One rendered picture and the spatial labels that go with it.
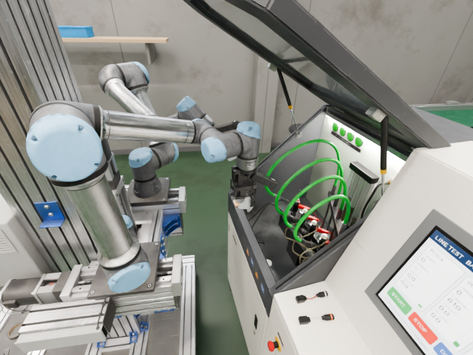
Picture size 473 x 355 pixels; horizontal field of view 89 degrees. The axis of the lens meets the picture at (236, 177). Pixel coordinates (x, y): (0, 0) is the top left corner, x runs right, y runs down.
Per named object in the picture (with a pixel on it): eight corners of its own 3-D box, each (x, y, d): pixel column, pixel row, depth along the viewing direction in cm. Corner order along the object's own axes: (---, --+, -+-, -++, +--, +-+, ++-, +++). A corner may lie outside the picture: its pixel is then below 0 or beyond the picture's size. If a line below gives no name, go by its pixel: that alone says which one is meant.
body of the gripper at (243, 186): (229, 189, 92) (230, 162, 86) (250, 186, 94) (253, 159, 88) (235, 201, 86) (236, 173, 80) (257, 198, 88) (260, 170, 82)
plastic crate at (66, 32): (95, 36, 270) (92, 25, 264) (89, 38, 252) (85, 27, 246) (65, 36, 265) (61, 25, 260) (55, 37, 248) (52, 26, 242)
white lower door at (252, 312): (227, 277, 193) (227, 213, 155) (230, 276, 194) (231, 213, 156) (254, 372, 142) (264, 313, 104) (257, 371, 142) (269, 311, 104)
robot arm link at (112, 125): (32, 133, 61) (202, 143, 91) (31, 151, 53) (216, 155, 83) (29, 86, 56) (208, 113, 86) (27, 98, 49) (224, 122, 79)
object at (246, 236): (229, 214, 154) (229, 194, 145) (236, 213, 155) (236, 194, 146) (265, 309, 104) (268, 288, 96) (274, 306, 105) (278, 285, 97)
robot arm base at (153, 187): (130, 198, 126) (126, 183, 120) (136, 182, 138) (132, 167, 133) (160, 196, 128) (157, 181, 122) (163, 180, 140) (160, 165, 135)
